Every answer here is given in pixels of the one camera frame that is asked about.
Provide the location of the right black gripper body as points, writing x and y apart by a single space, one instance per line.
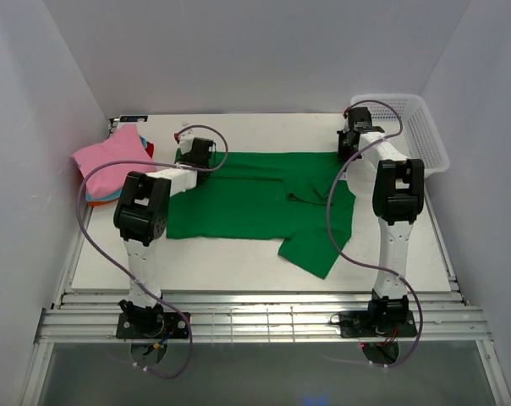
346 153

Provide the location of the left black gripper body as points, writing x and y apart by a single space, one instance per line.
184 157

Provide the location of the green t shirt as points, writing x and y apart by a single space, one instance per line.
293 197

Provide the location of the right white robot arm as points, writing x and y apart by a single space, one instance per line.
397 201

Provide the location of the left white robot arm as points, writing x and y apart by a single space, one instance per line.
141 217

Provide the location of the white plastic basket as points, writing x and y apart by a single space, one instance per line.
420 137

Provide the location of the red folded t shirt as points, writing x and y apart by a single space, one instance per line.
150 149

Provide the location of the light blue folded t shirt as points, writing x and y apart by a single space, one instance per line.
107 195

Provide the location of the blue label sticker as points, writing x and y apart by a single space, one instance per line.
133 119

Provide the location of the pink folded t shirt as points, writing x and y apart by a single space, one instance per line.
107 162

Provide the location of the orange folded t shirt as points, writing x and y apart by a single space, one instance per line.
100 203

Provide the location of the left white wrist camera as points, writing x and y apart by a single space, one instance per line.
185 139

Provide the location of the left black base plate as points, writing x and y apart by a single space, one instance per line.
177 325

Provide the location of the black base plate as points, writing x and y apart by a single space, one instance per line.
360 323
177 325

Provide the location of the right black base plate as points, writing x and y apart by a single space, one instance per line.
360 323

